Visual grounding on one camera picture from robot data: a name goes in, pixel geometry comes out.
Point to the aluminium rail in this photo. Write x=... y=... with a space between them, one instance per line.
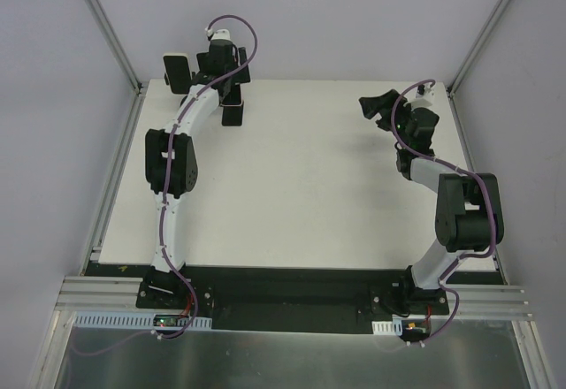
x=492 y=303
x=98 y=293

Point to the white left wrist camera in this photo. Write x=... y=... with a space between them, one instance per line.
x=218 y=35

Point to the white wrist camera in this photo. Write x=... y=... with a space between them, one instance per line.
x=425 y=96
x=218 y=35

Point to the aluminium rail left side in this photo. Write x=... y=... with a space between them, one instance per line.
x=98 y=293

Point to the aluminium frame post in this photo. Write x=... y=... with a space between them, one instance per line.
x=486 y=32
x=113 y=42

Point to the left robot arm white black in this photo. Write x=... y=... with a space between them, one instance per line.
x=170 y=161

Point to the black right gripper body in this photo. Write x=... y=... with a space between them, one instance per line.
x=391 y=109

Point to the phone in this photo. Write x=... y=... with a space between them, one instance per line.
x=176 y=62
x=233 y=107

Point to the black round-base phone stand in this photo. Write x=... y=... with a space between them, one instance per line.
x=179 y=83

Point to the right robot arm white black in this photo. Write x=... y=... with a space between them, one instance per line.
x=468 y=219

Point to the white cable duct right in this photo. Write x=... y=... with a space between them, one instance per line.
x=401 y=327

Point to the aluminium frame post right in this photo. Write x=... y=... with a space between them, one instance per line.
x=486 y=32

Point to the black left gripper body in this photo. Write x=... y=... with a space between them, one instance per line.
x=205 y=78

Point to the aluminium frame post left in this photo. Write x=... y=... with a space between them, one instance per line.
x=113 y=42

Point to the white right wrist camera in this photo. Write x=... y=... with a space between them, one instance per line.
x=425 y=96

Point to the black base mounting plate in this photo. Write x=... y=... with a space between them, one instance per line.
x=290 y=300

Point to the aluminium rail right side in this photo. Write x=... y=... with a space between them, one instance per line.
x=492 y=303

